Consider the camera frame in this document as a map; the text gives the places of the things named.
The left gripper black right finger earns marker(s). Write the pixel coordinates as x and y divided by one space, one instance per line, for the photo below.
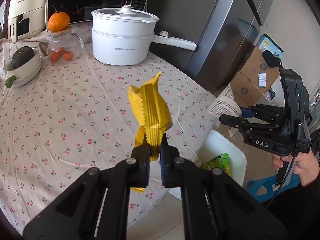
214 205

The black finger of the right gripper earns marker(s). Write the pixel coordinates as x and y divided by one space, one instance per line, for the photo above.
244 124
272 114

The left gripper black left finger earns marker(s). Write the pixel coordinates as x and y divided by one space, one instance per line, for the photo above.
96 205

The white printed snack wrapper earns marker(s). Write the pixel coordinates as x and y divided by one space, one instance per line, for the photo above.
224 104

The green onion rings bag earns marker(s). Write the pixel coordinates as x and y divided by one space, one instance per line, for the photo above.
221 161

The yellow wrapper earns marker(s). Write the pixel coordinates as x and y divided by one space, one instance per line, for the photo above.
152 114

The white trash bin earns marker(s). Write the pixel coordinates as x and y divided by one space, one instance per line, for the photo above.
218 152

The person's right hand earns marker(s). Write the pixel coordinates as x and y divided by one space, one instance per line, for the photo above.
307 166

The lower cardboard box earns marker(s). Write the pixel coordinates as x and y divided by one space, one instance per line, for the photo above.
245 93

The cardboard box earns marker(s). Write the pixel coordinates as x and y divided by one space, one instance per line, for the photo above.
245 93
258 72

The blue plastic stool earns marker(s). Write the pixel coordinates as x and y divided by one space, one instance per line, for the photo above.
270 185

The upper cardboard box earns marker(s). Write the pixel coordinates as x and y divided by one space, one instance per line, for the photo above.
258 72

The cherry print tablecloth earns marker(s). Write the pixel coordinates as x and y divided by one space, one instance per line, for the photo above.
76 115

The grey refrigerator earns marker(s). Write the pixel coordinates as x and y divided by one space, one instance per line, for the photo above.
223 30

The white electric cooking pot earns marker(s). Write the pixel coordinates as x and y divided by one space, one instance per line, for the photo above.
122 36

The glass jar with wooden lid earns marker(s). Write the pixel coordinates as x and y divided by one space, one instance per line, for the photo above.
64 45

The dark green pumpkin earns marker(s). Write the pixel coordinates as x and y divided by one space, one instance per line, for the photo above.
22 56

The orange mandarin on jar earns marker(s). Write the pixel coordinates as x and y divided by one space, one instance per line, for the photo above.
58 21

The cream air fryer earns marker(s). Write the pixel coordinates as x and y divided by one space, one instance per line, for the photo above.
26 18

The cream bowl with green handle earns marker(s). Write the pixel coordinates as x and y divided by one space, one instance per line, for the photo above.
24 74

